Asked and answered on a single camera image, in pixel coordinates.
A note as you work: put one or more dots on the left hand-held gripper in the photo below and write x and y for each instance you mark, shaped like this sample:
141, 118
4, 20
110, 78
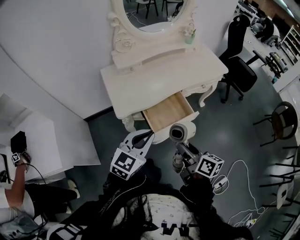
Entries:
125, 162

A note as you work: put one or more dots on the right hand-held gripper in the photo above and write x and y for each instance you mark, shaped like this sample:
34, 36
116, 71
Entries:
207, 165

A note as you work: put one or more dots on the white hair dryer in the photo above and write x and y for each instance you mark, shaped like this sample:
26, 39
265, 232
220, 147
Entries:
185, 129

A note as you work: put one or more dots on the wooden drawer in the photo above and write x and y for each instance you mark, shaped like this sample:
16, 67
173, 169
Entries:
165, 112

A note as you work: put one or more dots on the person's right forearm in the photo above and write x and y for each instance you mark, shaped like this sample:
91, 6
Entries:
197, 189

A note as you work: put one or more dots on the person's left forearm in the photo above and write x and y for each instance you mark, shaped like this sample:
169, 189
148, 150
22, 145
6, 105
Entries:
131, 189

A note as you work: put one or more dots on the round white floor device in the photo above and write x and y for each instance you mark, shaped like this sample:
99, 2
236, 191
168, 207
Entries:
220, 185

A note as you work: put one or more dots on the white dressing table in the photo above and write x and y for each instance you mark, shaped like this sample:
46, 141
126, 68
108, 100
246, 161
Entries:
150, 79

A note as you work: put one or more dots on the person's white printed shirt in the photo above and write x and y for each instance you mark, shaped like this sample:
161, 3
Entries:
159, 218

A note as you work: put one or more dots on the white stepped platform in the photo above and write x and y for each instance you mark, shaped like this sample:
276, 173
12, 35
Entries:
47, 140

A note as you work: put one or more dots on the white power strip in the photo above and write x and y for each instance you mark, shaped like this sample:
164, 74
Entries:
250, 222

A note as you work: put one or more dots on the black office chair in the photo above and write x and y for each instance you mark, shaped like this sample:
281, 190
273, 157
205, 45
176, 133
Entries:
241, 70

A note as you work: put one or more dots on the brown round stool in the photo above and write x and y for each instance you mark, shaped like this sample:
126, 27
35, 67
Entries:
281, 123

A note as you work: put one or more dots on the black metal chair frames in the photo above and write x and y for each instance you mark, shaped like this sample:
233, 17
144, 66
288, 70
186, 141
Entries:
284, 178

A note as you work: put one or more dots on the white chair seat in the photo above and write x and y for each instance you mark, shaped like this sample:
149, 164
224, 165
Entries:
282, 195

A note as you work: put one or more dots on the small green vase with flower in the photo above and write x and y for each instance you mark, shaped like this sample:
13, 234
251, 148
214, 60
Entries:
189, 38

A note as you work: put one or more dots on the black box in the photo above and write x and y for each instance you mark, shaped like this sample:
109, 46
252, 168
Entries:
19, 141

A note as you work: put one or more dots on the black machine on workbench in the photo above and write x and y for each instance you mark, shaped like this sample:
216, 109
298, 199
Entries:
276, 62

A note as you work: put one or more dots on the white workbench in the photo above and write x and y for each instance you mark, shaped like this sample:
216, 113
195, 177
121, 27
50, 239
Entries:
255, 44

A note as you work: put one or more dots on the white shelf unit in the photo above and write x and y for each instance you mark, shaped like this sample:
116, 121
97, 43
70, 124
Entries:
291, 44

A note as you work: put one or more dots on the oval mirror carved white frame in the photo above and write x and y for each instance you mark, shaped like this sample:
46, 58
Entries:
152, 35

